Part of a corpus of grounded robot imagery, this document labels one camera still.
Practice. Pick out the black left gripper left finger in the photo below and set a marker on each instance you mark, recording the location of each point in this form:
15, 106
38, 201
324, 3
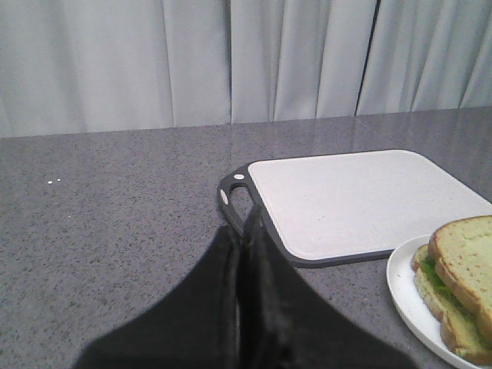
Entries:
194, 326

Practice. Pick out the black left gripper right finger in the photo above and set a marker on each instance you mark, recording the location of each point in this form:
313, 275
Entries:
286, 324

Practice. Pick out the green lettuce leaf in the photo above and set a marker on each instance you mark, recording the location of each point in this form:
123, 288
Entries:
428, 267

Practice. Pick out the toasted bread slice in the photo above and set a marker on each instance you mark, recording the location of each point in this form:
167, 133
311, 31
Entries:
462, 254
458, 328

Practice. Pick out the white round plate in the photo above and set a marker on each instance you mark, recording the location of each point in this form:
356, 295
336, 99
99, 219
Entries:
411, 307

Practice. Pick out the grey-white curtain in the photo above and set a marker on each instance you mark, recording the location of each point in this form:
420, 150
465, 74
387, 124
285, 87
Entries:
87, 66

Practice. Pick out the white cutting board, grey handle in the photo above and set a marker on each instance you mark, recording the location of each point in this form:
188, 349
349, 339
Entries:
340, 209

